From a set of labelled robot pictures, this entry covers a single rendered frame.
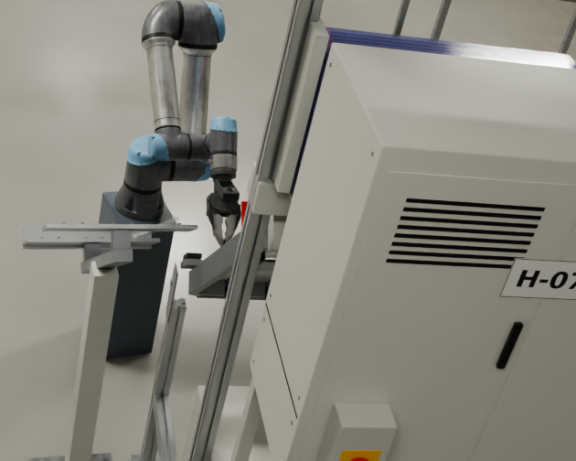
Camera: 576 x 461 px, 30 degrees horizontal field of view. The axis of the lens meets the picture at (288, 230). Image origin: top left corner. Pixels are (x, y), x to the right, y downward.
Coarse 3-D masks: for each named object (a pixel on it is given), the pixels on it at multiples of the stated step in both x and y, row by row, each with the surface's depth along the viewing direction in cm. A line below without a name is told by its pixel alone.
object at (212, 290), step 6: (216, 282) 281; (222, 282) 282; (258, 282) 284; (210, 288) 280; (216, 288) 281; (222, 288) 281; (252, 288) 284; (258, 288) 284; (264, 288) 285; (198, 294) 279; (204, 294) 280; (210, 294) 280; (216, 294) 281; (222, 294) 281; (252, 294) 283; (258, 294) 284; (264, 294) 284
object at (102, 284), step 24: (96, 288) 259; (96, 312) 263; (96, 336) 268; (96, 360) 273; (96, 384) 278; (72, 408) 287; (96, 408) 283; (72, 432) 287; (72, 456) 292; (96, 456) 316
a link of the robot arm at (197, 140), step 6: (192, 138) 299; (198, 138) 300; (204, 138) 300; (192, 144) 298; (198, 144) 299; (204, 144) 299; (192, 150) 298; (198, 150) 299; (204, 150) 300; (192, 156) 300; (198, 156) 300; (204, 156) 301; (204, 162) 306
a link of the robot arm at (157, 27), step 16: (160, 16) 304; (176, 16) 305; (144, 32) 304; (160, 32) 303; (176, 32) 307; (144, 48) 307; (160, 48) 303; (160, 64) 301; (160, 80) 300; (160, 96) 299; (176, 96) 302; (160, 112) 298; (176, 112) 300; (160, 128) 297; (176, 128) 298; (160, 144) 295; (176, 144) 297; (160, 160) 299; (176, 160) 300
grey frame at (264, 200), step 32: (320, 0) 179; (288, 32) 185; (288, 64) 186; (288, 96) 191; (256, 192) 200; (256, 224) 206; (256, 256) 210; (224, 320) 220; (160, 352) 292; (224, 352) 224; (160, 384) 296; (224, 384) 230; (192, 448) 244
